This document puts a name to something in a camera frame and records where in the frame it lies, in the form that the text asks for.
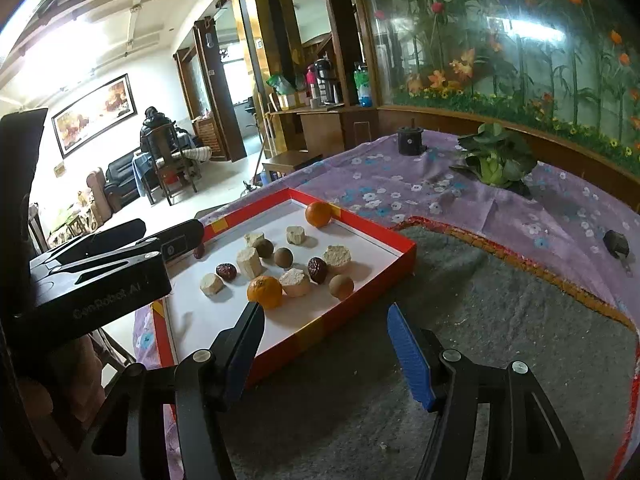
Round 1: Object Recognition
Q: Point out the green bok choy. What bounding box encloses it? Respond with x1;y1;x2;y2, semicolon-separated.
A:
450;122;538;196

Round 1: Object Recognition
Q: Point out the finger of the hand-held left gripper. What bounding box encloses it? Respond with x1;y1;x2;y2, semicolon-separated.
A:
32;220;206;306
30;218;147;273

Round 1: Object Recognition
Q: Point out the wooden chair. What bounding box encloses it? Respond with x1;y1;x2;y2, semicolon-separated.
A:
152;125;201;206

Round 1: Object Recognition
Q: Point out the black sofa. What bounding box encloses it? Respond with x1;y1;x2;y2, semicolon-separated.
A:
102;147;151;213

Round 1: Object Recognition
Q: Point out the person's left hand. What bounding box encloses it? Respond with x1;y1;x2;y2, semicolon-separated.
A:
17;334;106;426

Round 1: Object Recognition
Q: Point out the orange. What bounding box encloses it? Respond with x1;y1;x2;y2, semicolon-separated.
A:
305;201;333;228
247;275;284;311

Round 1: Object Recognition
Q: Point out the red cardboard tray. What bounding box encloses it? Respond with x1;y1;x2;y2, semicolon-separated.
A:
150;187;417;391

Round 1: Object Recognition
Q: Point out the black key pouch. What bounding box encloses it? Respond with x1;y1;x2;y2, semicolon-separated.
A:
602;230;632;276

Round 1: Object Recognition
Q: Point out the flower decorated glass partition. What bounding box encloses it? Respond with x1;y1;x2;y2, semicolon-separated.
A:
360;0;640;161

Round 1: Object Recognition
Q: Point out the grey felt mat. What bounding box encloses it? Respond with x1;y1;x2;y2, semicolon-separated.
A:
220;217;640;480

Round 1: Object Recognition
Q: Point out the pink bottle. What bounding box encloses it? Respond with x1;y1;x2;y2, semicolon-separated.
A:
306;66;321;108

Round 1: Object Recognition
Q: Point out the small wooden table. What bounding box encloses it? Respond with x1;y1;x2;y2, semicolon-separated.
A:
261;150;323;181

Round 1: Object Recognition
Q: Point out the framed wall painting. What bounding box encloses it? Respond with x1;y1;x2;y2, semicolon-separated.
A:
51;73;138;159

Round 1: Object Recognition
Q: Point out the clear plastic bottle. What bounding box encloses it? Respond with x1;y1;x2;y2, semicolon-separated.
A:
353;62;373;107

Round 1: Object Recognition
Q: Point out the purple floral cloth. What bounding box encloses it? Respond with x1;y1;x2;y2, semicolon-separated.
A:
132;130;640;480

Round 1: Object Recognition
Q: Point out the black square box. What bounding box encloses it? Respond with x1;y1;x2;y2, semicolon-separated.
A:
397;119;426;157

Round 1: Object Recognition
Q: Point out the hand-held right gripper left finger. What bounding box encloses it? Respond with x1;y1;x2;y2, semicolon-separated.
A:
77;302;266;480

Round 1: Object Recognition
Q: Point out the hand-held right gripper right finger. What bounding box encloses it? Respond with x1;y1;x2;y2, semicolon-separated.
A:
386;302;586;480

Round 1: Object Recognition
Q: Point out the brown armchair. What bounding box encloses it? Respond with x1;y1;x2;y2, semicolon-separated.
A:
86;167;113;226

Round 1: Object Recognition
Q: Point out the green plastic bag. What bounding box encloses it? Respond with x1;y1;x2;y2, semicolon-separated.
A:
266;72;301;96

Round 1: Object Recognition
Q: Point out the black thermos jug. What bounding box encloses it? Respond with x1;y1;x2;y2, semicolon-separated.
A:
314;58;342;106

